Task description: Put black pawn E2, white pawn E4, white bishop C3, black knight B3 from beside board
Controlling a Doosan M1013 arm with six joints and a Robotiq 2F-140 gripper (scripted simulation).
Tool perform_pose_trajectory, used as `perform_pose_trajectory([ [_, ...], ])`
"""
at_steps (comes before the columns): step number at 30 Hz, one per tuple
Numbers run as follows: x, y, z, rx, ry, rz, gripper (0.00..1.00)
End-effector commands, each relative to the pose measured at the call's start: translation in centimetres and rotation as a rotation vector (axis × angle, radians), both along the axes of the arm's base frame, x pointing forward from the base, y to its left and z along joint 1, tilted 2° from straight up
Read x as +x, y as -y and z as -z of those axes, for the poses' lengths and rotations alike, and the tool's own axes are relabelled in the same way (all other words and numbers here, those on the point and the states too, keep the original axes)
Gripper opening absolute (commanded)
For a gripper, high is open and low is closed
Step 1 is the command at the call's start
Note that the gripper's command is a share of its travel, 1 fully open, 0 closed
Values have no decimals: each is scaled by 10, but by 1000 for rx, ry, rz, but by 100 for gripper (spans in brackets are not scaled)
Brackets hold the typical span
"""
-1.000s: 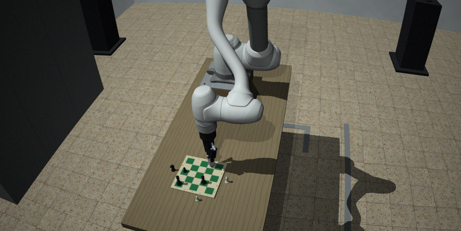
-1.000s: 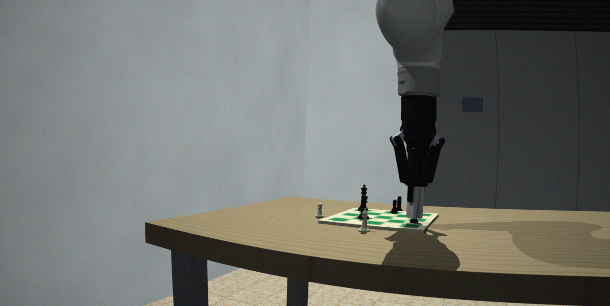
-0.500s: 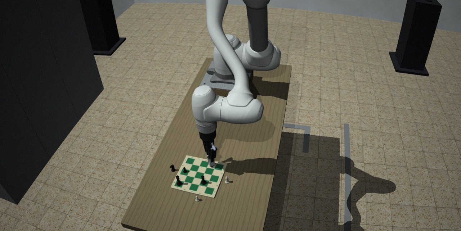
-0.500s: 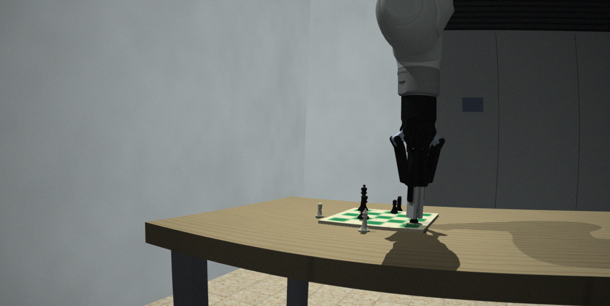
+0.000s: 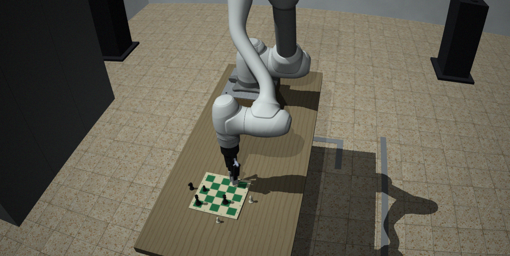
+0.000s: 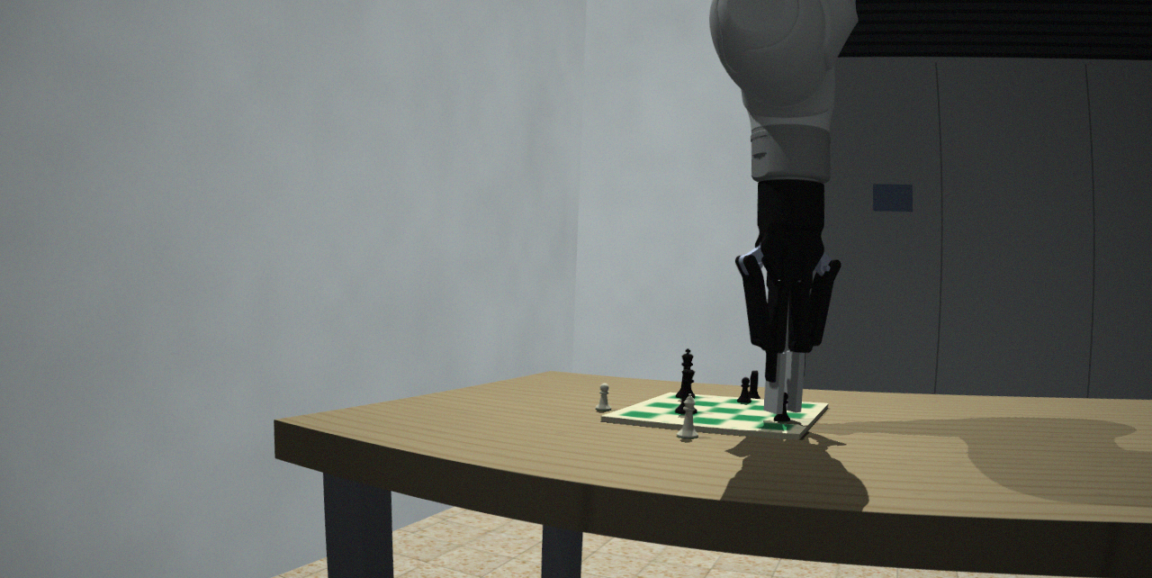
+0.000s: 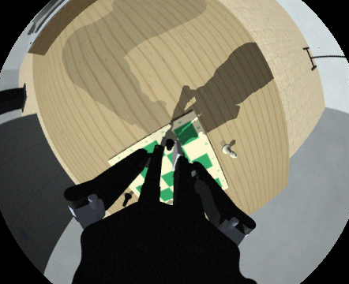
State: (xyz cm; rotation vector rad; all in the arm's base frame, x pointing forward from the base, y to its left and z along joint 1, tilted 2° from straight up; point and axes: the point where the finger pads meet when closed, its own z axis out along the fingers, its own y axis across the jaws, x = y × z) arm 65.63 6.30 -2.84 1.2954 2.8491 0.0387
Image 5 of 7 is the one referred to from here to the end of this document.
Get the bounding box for green and cream chessboard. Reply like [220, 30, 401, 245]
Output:
[189, 172, 252, 220]

